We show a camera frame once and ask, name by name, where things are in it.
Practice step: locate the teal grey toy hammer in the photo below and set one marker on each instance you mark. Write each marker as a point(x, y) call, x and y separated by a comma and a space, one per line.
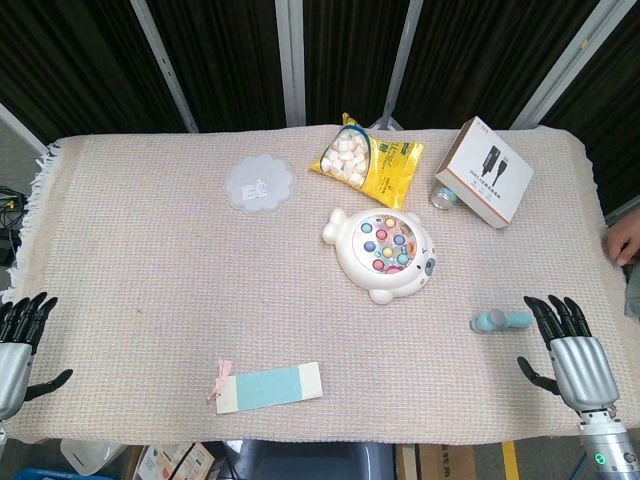
point(510, 320)

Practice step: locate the white whack-a-mole toy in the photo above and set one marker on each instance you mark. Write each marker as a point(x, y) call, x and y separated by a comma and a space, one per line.
point(350, 260)

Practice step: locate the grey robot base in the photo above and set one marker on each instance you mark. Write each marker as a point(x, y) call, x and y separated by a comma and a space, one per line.
point(315, 462)

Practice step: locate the blue plastic box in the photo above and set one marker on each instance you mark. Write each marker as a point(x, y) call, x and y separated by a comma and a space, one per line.
point(40, 474)

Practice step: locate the brown cardboard box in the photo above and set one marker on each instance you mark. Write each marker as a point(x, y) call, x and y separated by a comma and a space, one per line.
point(440, 462)

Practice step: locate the yellow marshmallow snack bag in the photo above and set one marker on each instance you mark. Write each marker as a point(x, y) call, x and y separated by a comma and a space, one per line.
point(387, 170)

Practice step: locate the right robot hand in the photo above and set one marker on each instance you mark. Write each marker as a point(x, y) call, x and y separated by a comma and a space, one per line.
point(582, 370)

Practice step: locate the beige woven tablecloth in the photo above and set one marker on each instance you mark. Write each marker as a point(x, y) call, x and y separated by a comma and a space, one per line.
point(175, 280)

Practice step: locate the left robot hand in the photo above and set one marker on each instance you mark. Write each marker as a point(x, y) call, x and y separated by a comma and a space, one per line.
point(15, 360)

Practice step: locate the printed paper carton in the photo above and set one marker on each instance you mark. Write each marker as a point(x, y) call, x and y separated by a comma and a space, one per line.
point(175, 462)

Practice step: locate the aluminium frame post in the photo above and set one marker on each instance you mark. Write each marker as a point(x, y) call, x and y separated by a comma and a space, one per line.
point(565, 60)
point(165, 65)
point(290, 60)
point(20, 130)
point(397, 65)

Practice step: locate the teal cream tasselled bookmark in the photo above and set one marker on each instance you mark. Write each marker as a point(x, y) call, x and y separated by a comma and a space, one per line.
point(270, 387)

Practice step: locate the person's bare hand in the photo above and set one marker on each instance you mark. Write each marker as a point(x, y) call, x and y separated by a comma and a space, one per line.
point(625, 237)

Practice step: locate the small clear bottle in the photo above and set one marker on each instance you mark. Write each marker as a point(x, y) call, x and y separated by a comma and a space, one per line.
point(442, 196)

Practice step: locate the white plastic bin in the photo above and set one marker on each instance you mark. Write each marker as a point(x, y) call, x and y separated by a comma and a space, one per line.
point(90, 455)

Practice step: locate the translucent flower-shaped lid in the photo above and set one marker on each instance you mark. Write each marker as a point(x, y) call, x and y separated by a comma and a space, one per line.
point(260, 184)

